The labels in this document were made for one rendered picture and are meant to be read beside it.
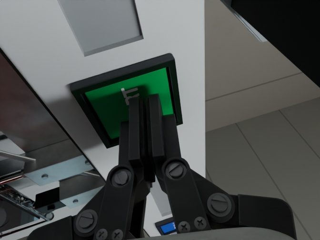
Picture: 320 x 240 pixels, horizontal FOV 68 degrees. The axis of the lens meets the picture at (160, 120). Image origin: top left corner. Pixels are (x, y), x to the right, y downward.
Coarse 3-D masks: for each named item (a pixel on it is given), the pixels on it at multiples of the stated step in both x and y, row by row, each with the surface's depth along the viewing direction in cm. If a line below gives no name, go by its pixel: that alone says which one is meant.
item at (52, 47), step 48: (0, 0) 9; (48, 0) 9; (96, 0) 10; (144, 0) 10; (192, 0) 11; (48, 48) 11; (96, 48) 12; (144, 48) 12; (192, 48) 13; (48, 96) 12; (192, 96) 16; (96, 144) 16; (192, 144) 20
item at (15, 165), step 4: (4, 160) 35; (8, 160) 35; (12, 160) 35; (16, 160) 35; (0, 164) 35; (4, 164) 35; (8, 164) 35; (12, 164) 34; (16, 164) 34; (20, 164) 34; (0, 168) 34; (4, 168) 34; (8, 168) 34; (12, 168) 34; (16, 168) 34; (20, 168) 34; (0, 172) 34; (4, 172) 34; (8, 172) 34
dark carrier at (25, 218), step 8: (0, 200) 29; (8, 200) 30; (0, 208) 30; (8, 208) 31; (16, 208) 31; (0, 216) 32; (8, 216) 32; (16, 216) 33; (24, 216) 33; (32, 216) 34; (0, 224) 33; (8, 224) 34; (16, 224) 34
